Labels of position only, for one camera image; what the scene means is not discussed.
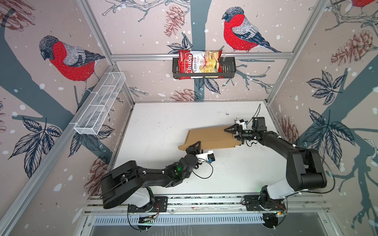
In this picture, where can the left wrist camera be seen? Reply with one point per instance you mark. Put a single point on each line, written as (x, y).
(206, 156)

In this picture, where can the aluminium mounting rail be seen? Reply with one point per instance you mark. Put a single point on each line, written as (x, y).
(235, 203)

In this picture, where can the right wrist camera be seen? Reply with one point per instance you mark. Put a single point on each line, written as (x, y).
(242, 123)

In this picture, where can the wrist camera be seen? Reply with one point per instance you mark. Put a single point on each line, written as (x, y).
(206, 156)
(242, 123)

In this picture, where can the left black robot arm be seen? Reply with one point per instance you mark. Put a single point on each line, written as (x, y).
(120, 183)

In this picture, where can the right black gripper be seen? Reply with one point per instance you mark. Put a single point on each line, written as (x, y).
(236, 129)

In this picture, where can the white wire mesh basket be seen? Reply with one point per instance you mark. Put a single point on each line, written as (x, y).
(96, 112)

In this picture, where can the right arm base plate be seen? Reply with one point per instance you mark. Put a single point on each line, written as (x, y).
(256, 203)

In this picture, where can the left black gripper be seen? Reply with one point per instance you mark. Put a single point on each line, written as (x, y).
(191, 150)

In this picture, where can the red cassava chips bag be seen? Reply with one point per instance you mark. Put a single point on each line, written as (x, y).
(199, 61)

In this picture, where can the brown cardboard box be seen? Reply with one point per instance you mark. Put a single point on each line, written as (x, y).
(211, 138)

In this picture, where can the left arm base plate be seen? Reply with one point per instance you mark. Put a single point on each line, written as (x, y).
(157, 204)

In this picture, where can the black wire basket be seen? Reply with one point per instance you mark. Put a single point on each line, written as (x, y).
(228, 66)

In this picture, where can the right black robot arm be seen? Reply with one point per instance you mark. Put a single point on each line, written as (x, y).
(304, 169)

